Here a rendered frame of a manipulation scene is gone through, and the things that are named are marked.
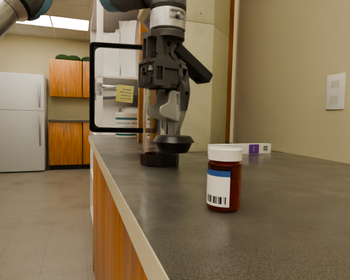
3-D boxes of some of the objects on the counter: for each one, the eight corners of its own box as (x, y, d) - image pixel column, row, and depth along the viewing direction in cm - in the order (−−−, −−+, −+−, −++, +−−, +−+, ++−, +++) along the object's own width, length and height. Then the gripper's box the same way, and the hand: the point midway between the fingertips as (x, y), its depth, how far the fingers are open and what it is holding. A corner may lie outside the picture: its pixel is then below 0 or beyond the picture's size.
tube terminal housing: (207, 143, 145) (212, -16, 139) (242, 150, 115) (250, -54, 109) (159, 143, 137) (162, -26, 132) (183, 151, 107) (188, -69, 101)
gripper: (134, 35, 63) (133, 133, 64) (160, 21, 54) (158, 136, 55) (168, 41, 68) (166, 133, 69) (196, 30, 59) (194, 136, 60)
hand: (174, 128), depth 64 cm, fingers closed on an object, 3 cm apart
